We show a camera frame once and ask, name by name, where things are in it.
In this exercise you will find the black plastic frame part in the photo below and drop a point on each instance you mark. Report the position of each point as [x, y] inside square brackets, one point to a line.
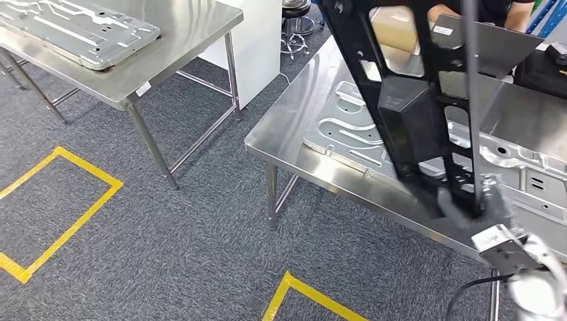
[407, 119]

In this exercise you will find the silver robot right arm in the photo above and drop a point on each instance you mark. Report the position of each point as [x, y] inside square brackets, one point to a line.
[540, 292]

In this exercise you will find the person's forearm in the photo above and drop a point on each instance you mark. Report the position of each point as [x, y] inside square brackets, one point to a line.
[518, 15]
[440, 12]

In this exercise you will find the steel workbench table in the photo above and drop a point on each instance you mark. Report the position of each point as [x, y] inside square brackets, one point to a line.
[292, 133]
[177, 48]

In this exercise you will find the grey stamped metal panel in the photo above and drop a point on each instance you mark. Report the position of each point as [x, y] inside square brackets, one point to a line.
[345, 133]
[79, 35]

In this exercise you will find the white cabinet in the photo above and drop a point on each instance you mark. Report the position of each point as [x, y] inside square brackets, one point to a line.
[257, 53]

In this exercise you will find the yellow floor tape square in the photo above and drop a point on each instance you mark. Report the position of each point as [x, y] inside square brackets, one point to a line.
[88, 167]
[310, 290]

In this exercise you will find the black round stool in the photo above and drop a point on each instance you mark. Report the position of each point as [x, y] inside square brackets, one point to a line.
[296, 9]

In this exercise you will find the cardboard box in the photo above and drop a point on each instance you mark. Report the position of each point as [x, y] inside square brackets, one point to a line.
[394, 31]

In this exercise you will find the grey laptop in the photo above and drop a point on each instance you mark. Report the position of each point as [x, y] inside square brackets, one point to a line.
[500, 48]

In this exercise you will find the person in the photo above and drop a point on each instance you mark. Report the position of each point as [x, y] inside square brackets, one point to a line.
[487, 9]

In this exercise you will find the black bag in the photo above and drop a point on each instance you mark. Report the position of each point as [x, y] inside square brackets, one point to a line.
[540, 75]

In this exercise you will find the blue metal rack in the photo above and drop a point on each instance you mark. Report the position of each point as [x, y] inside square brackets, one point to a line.
[553, 17]

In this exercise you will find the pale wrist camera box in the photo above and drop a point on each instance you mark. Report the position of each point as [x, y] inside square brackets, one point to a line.
[500, 246]

